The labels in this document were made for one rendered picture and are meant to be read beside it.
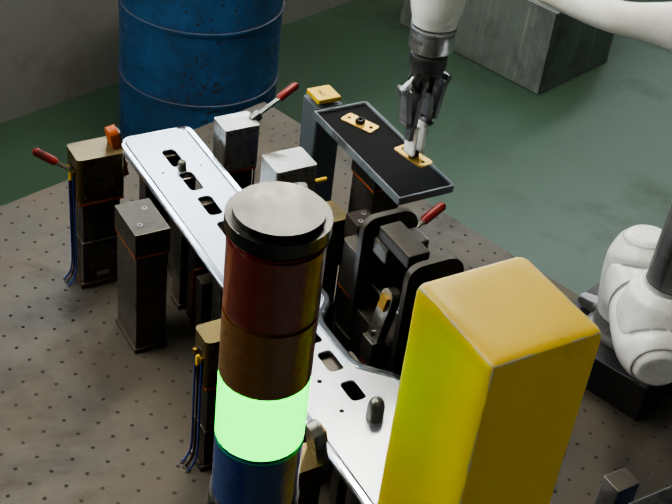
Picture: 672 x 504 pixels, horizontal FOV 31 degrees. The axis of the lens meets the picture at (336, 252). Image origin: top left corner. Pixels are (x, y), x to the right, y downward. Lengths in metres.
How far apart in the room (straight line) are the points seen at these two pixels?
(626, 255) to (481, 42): 3.00
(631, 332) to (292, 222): 1.79
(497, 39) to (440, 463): 4.64
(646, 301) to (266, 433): 1.69
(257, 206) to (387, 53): 4.78
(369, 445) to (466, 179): 2.70
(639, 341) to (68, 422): 1.18
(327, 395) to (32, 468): 0.64
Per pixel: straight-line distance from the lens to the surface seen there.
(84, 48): 4.96
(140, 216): 2.56
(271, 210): 0.78
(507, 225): 4.51
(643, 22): 2.35
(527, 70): 5.42
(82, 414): 2.59
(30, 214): 3.14
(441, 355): 0.86
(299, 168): 2.60
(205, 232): 2.57
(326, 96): 2.78
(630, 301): 2.51
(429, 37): 2.32
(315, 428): 1.99
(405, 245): 2.28
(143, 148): 2.84
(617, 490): 1.89
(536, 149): 5.01
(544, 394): 0.86
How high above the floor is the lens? 2.53
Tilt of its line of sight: 37 degrees down
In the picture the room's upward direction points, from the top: 7 degrees clockwise
